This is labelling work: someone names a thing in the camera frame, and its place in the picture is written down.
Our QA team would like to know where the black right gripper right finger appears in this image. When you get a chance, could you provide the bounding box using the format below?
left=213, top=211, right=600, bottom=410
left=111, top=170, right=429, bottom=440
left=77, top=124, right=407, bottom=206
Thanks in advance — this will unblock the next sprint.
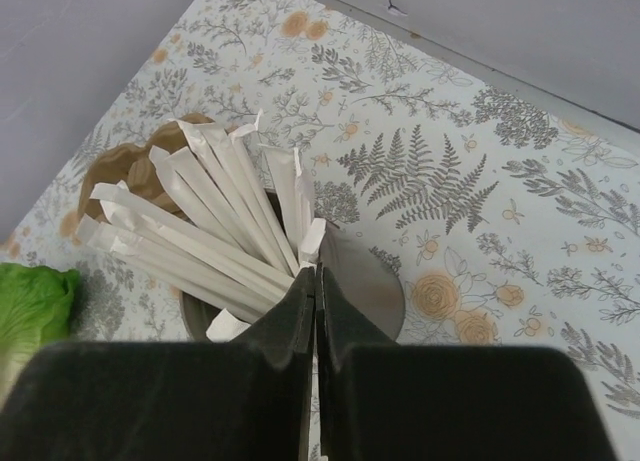
left=316, top=268, right=616, bottom=460

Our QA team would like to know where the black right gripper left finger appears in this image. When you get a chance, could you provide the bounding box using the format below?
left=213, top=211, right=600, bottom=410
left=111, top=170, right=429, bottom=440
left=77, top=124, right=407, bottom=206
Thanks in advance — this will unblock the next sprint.
left=1, top=268, right=315, bottom=460

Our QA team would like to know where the white straw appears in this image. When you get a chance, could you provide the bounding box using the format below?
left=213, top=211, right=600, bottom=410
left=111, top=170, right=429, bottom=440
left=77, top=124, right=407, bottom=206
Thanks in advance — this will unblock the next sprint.
left=178, top=120, right=299, bottom=275
left=298, top=218, right=327, bottom=268
left=262, top=145, right=315, bottom=268
left=90, top=183, right=294, bottom=301

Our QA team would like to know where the grey straw holder cup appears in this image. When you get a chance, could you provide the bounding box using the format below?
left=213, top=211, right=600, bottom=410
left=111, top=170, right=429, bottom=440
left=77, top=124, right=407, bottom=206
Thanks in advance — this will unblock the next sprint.
left=179, top=189, right=406, bottom=341

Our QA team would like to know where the floral table mat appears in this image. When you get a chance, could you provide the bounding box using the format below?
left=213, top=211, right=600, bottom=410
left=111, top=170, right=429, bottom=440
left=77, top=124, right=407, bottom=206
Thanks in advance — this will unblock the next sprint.
left=1, top=0, right=639, bottom=460

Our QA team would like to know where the green napa cabbage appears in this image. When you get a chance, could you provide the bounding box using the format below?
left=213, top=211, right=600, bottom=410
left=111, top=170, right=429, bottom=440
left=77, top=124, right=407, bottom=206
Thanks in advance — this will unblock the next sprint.
left=0, top=263, right=81, bottom=400

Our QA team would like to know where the brown pulp cup carrier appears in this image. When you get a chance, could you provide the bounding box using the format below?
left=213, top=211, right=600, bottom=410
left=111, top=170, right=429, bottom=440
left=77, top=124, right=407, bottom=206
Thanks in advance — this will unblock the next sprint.
left=77, top=121, right=187, bottom=221

